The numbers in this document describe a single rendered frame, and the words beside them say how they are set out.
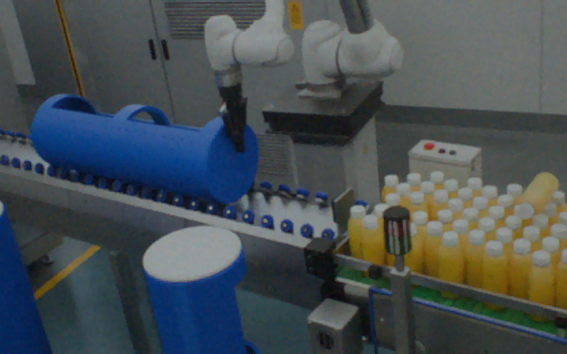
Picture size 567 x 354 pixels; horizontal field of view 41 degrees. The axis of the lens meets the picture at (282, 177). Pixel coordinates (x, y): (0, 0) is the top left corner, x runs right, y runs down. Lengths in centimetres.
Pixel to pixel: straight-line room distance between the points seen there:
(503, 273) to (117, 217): 147
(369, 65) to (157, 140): 80
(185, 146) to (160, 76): 214
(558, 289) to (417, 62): 341
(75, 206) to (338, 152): 103
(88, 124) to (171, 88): 181
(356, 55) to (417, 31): 241
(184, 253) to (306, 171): 100
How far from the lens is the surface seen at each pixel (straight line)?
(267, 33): 227
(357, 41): 276
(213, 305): 212
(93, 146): 279
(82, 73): 342
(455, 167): 239
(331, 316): 213
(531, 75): 508
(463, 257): 205
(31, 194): 325
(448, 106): 529
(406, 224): 177
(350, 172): 298
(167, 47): 450
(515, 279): 202
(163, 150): 254
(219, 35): 234
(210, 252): 216
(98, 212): 295
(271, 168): 444
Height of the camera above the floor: 213
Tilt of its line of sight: 26 degrees down
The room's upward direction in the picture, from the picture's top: 8 degrees counter-clockwise
